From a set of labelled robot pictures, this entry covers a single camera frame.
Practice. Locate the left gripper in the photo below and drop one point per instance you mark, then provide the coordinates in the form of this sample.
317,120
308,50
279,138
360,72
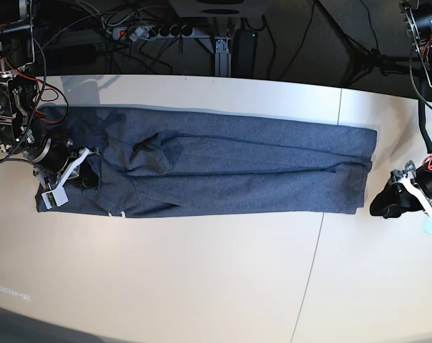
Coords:
404,192

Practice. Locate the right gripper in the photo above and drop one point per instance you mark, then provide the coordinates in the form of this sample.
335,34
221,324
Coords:
53,155

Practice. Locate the black power adapter brick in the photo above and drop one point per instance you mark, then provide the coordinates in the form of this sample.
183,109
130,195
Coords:
243,54

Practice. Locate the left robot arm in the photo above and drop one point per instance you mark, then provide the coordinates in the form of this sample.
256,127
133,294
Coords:
418,19

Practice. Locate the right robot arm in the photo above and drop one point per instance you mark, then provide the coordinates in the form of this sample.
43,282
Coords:
23,118

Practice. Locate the blue grey T-shirt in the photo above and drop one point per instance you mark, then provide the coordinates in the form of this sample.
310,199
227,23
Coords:
153,163

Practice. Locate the white power strip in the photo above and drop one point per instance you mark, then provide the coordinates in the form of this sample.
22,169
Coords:
154,32

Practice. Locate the aluminium table frame post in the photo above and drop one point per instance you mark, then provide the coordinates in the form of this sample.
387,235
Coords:
217,40

